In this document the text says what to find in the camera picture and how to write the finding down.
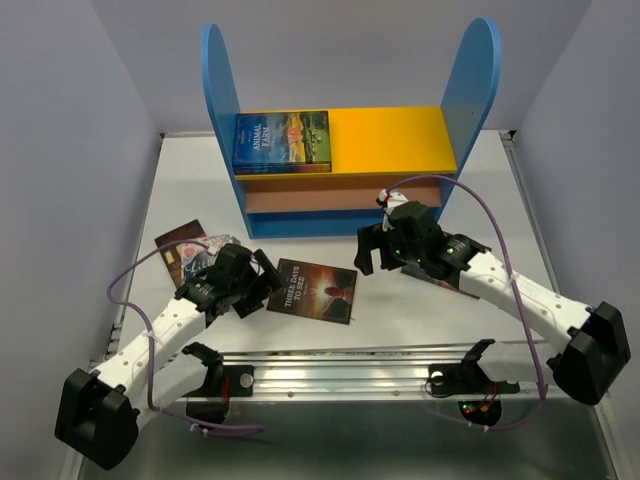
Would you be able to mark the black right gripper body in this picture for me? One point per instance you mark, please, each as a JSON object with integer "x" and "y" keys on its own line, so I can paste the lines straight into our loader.
{"x": 396, "y": 252}

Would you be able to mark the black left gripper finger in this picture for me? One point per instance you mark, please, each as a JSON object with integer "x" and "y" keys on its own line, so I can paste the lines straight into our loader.
{"x": 249, "y": 302}
{"x": 269, "y": 277}

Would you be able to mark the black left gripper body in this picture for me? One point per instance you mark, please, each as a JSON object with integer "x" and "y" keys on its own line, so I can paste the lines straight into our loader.
{"x": 251, "y": 283}

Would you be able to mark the Three Days to See book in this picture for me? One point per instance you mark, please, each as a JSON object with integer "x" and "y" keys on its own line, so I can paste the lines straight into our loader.
{"x": 315, "y": 291}

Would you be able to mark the Animal Farm book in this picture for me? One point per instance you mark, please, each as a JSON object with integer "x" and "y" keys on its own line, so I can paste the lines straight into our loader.
{"x": 282, "y": 137}

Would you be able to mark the Jane Eyre book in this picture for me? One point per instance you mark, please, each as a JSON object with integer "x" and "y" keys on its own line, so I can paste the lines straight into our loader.
{"x": 281, "y": 168}

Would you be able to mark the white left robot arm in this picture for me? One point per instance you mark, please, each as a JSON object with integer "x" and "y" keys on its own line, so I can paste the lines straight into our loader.
{"x": 102, "y": 411}

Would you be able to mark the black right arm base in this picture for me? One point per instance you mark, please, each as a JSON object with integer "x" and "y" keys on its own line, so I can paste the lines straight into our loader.
{"x": 481, "y": 405}

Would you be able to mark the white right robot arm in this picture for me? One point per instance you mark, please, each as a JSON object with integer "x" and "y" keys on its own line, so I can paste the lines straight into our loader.
{"x": 584, "y": 348}

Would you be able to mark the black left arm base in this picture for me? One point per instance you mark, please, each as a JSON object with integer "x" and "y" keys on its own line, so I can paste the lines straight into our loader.
{"x": 215, "y": 381}

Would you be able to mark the A Tale of Two Cities book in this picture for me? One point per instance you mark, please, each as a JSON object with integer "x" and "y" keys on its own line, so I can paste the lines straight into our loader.
{"x": 447, "y": 279}

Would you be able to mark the Little Women floral book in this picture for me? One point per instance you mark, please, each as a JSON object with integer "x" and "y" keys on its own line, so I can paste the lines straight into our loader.
{"x": 193, "y": 262}

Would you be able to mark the dark red book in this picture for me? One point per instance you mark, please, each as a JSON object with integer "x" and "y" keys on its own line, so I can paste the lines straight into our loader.
{"x": 170, "y": 244}

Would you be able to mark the blue yellow wooden bookshelf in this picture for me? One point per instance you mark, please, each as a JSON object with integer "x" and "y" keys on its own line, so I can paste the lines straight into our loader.
{"x": 372, "y": 147}

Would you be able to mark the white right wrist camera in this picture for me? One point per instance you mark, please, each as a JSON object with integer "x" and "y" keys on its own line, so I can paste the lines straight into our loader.
{"x": 388, "y": 200}

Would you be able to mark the aluminium mounting rail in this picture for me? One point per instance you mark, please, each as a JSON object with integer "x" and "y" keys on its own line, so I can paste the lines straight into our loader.
{"x": 343, "y": 375}

